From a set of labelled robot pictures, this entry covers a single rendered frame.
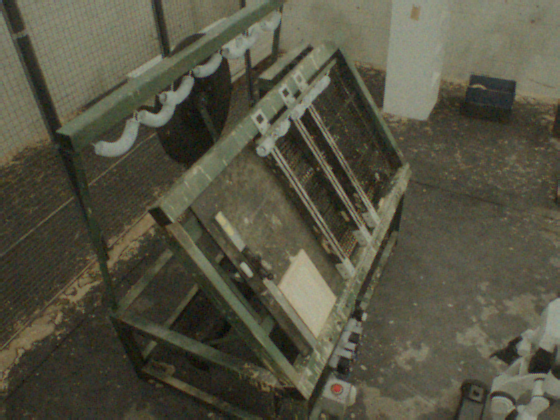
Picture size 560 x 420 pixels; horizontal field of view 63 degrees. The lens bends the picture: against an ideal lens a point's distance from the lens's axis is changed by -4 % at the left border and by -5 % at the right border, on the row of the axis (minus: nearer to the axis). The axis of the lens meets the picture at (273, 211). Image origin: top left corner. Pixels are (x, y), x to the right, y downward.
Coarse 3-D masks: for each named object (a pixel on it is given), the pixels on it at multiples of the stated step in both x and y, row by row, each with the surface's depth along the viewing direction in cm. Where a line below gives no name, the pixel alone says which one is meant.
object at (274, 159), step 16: (256, 112) 256; (272, 160) 267; (288, 176) 270; (288, 192) 276; (304, 192) 278; (304, 208) 279; (320, 224) 283; (320, 240) 289; (336, 256) 291; (352, 272) 297
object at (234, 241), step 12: (216, 216) 229; (228, 240) 235; (240, 240) 237; (240, 252) 237; (264, 288) 246; (276, 288) 249; (276, 300) 248; (288, 312) 252; (300, 324) 257; (300, 336) 259; (312, 336) 262; (312, 348) 262
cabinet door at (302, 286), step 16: (304, 256) 275; (288, 272) 262; (304, 272) 272; (288, 288) 259; (304, 288) 269; (320, 288) 280; (304, 304) 267; (320, 304) 277; (304, 320) 264; (320, 320) 274
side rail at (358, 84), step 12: (348, 60) 354; (348, 72) 356; (348, 84) 362; (360, 84) 359; (360, 96) 364; (372, 108) 366; (372, 120) 372; (384, 132) 374; (396, 144) 383; (396, 156) 383
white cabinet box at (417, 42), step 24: (408, 0) 529; (432, 0) 516; (408, 24) 546; (432, 24) 532; (408, 48) 563; (432, 48) 549; (408, 72) 582; (432, 72) 566; (408, 96) 601; (432, 96) 646
